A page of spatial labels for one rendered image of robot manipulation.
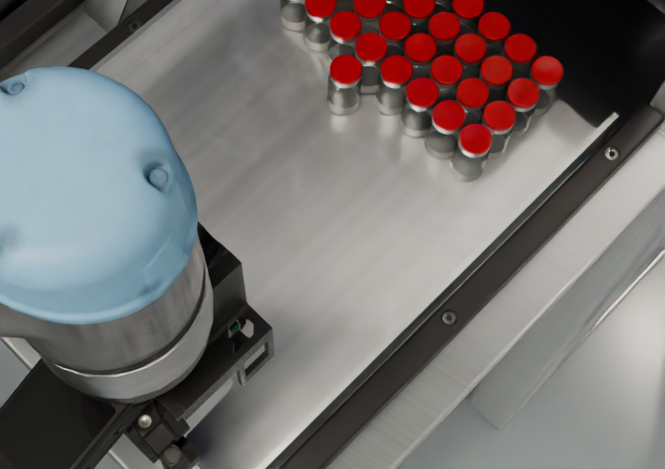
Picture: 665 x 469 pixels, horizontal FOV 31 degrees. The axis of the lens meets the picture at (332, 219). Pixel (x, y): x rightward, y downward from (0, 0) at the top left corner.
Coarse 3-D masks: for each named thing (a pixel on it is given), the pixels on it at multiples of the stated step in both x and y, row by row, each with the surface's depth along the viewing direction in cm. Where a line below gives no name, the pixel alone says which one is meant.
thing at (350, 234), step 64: (192, 0) 79; (256, 0) 82; (128, 64) 79; (192, 64) 80; (256, 64) 80; (320, 64) 81; (192, 128) 79; (256, 128) 79; (320, 128) 79; (384, 128) 79; (576, 128) 79; (256, 192) 77; (320, 192) 77; (384, 192) 77; (448, 192) 77; (512, 192) 78; (256, 256) 76; (320, 256) 76; (384, 256) 76; (448, 256) 76; (320, 320) 74; (384, 320) 74; (256, 384) 73; (320, 384) 73; (256, 448) 71
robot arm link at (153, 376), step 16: (208, 288) 47; (208, 304) 47; (208, 320) 48; (192, 336) 46; (176, 352) 45; (192, 352) 47; (144, 368) 44; (160, 368) 46; (176, 368) 47; (80, 384) 46; (96, 384) 46; (112, 384) 46; (128, 384) 46; (144, 384) 47; (160, 384) 47
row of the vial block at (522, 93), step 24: (408, 0) 77; (432, 0) 77; (432, 24) 77; (456, 24) 77; (456, 48) 76; (480, 48) 76; (480, 72) 76; (504, 72) 76; (504, 96) 76; (528, 96) 75; (528, 120) 77
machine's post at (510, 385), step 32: (640, 224) 91; (608, 256) 99; (640, 256) 95; (576, 288) 108; (608, 288) 103; (544, 320) 119; (576, 320) 113; (512, 352) 134; (544, 352) 126; (480, 384) 152; (512, 384) 142; (512, 416) 152
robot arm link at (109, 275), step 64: (0, 128) 36; (64, 128) 36; (128, 128) 36; (0, 192) 35; (64, 192) 35; (128, 192) 35; (192, 192) 40; (0, 256) 34; (64, 256) 34; (128, 256) 35; (192, 256) 41; (0, 320) 38; (64, 320) 37; (128, 320) 39; (192, 320) 45
